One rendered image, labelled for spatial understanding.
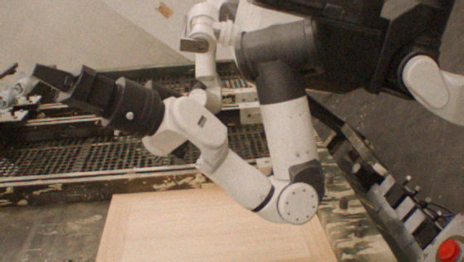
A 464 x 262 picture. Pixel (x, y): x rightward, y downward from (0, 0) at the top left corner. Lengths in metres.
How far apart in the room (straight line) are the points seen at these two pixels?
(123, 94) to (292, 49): 0.30
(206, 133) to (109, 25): 5.72
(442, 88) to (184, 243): 0.73
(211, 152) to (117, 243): 0.51
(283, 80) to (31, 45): 6.11
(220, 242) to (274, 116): 0.44
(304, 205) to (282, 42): 0.29
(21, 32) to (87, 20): 0.93
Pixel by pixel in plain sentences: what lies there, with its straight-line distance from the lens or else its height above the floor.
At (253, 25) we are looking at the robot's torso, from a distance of 0.99.
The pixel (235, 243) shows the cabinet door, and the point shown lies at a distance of 1.21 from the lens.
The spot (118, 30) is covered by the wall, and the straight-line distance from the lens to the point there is 6.49.
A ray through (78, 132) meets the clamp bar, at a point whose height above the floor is 1.50.
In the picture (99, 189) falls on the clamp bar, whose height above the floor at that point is 1.38.
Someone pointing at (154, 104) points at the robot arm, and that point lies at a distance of 0.80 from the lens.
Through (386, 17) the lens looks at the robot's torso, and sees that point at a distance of 1.16.
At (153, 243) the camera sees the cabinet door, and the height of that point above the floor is 1.22.
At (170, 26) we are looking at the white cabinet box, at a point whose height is 1.23.
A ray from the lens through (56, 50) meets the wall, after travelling 6.76.
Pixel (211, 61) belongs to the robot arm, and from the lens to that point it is 1.55.
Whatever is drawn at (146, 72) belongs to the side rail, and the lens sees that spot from 2.76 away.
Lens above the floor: 1.55
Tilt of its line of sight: 16 degrees down
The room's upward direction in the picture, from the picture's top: 57 degrees counter-clockwise
